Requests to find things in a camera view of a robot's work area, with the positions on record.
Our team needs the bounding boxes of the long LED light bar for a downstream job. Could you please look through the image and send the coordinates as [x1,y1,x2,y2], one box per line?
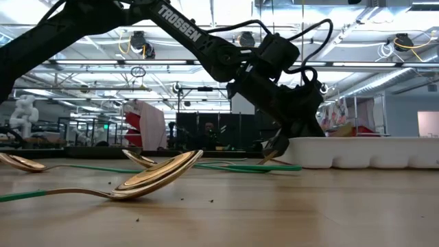
[47,60,439,68]

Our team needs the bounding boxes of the white cutlery tray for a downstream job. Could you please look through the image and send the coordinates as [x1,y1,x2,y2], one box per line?
[274,137,439,171]

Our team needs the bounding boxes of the person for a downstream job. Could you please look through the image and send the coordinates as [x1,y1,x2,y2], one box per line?
[198,122,224,151]

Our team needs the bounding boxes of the pale pink board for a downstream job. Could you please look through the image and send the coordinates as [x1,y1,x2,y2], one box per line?
[417,110,439,139]

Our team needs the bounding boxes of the black partition panel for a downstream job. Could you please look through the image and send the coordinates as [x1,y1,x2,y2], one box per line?
[174,112,261,152]

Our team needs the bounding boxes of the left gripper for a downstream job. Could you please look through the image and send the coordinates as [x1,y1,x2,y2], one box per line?
[226,75,326,158]

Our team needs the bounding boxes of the gold spoon green handle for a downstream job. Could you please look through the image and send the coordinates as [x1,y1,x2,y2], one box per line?
[121,149,270,174]
[0,152,143,173]
[0,149,205,204]

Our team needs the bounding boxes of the black rig frame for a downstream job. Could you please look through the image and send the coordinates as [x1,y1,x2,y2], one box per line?
[176,86,233,114]

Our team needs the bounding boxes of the red table cover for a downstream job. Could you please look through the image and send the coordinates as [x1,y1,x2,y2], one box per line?
[355,125,381,139]

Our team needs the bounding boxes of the red and white cloth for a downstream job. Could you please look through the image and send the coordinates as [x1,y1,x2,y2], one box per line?
[123,100,168,151]

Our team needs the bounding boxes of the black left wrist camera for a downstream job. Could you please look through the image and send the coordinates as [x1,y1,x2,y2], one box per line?
[257,32,301,78]

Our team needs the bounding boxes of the gold fork green handle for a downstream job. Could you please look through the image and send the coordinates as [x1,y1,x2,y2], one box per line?
[219,152,277,166]

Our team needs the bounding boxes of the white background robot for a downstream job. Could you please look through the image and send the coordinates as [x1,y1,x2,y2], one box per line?
[9,94,39,139]

